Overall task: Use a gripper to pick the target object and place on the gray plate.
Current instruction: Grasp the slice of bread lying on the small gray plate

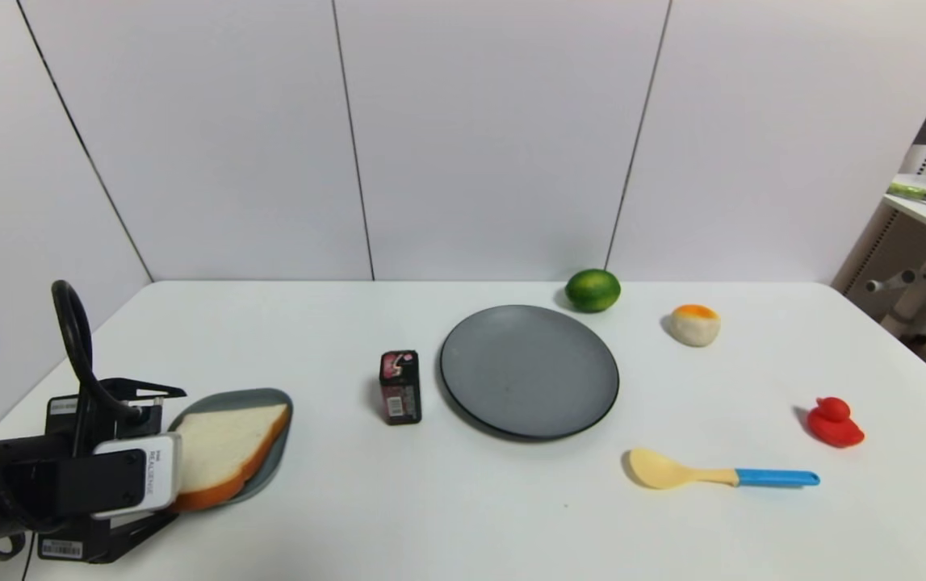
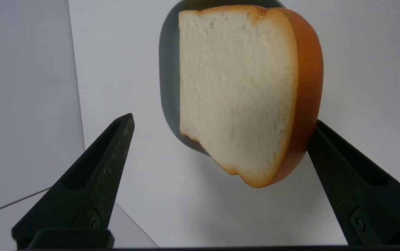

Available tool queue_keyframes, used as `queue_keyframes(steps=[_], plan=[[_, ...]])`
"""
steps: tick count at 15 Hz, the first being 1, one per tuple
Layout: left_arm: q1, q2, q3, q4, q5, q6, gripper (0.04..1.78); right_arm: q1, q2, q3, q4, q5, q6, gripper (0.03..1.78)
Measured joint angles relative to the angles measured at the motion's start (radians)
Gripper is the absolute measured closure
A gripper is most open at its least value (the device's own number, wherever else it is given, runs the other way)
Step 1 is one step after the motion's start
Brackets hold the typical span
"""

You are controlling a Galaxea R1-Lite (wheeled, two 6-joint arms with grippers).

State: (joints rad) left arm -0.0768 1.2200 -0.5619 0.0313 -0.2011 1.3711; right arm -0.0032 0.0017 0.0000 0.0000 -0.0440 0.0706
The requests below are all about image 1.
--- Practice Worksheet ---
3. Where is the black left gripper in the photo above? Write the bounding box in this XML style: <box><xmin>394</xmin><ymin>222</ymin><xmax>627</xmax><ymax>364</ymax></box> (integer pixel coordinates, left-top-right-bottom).
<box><xmin>0</xmin><ymin>378</ymin><xmax>188</xmax><ymax>564</ymax></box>

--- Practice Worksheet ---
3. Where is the toy bread slice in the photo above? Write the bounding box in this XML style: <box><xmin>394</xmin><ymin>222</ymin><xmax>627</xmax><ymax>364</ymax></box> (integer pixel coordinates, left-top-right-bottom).
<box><xmin>168</xmin><ymin>403</ymin><xmax>292</xmax><ymax>512</ymax></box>

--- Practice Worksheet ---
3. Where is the round gray plate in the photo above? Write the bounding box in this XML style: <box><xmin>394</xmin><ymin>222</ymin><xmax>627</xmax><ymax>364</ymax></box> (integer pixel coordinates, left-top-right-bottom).
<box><xmin>439</xmin><ymin>304</ymin><xmax>621</xmax><ymax>441</ymax></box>

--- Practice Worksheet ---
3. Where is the small gray rectangular tray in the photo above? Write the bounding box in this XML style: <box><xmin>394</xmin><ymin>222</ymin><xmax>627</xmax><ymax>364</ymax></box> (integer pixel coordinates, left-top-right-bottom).
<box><xmin>168</xmin><ymin>388</ymin><xmax>295</xmax><ymax>506</ymax></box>

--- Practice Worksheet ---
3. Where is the small black battery box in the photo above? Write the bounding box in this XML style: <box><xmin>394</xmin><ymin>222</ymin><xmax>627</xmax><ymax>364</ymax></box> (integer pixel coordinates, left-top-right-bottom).
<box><xmin>379</xmin><ymin>349</ymin><xmax>423</xmax><ymax>425</ymax></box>

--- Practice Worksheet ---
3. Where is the green lime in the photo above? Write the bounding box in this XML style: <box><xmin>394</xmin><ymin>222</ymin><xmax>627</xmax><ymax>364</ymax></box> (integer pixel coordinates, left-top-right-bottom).
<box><xmin>564</xmin><ymin>269</ymin><xmax>622</xmax><ymax>314</ymax></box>

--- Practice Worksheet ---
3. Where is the white bun with orange top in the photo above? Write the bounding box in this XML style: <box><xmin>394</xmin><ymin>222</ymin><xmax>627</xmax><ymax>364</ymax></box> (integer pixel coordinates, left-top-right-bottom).
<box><xmin>668</xmin><ymin>303</ymin><xmax>722</xmax><ymax>348</ymax></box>

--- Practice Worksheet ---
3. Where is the red rubber duck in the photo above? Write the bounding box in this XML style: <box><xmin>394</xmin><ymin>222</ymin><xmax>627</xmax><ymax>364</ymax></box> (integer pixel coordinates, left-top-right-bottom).
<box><xmin>806</xmin><ymin>396</ymin><xmax>865</xmax><ymax>448</ymax></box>

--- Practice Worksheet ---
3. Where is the white RealSense wrist camera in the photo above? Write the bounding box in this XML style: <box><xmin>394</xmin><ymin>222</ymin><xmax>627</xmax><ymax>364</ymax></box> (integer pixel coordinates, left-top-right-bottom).
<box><xmin>91</xmin><ymin>433</ymin><xmax>183</xmax><ymax>520</ymax></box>

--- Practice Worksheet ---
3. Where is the thick black cable loop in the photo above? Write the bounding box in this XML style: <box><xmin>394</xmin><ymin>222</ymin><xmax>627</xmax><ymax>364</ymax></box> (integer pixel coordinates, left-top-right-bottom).
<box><xmin>51</xmin><ymin>279</ymin><xmax>145</xmax><ymax>426</ymax></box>

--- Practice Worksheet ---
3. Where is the yellow spoon with blue handle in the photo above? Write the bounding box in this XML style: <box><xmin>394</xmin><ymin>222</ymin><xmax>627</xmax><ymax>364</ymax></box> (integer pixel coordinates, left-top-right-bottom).
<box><xmin>628</xmin><ymin>447</ymin><xmax>820</xmax><ymax>491</ymax></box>

